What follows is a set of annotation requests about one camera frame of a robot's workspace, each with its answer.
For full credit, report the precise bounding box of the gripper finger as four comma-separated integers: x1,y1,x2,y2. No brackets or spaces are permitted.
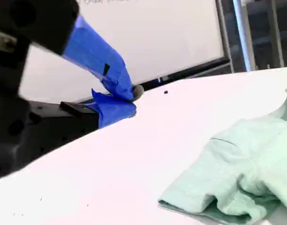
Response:
28,88,137,155
12,0,145,102

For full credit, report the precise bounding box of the pale green T-shirt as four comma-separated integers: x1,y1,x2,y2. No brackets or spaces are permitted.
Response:
158,86,287,225

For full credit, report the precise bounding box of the white whiteboard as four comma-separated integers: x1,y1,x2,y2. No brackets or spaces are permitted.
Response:
19,0,226,104

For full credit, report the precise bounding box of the silver metal pole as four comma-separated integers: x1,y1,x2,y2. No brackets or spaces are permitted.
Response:
232,0,257,72

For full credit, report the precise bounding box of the black whiteboard tray rail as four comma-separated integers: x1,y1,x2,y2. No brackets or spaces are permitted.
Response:
131,58,231,91

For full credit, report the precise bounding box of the grey metal frame post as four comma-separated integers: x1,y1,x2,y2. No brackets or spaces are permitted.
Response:
215,0,235,74

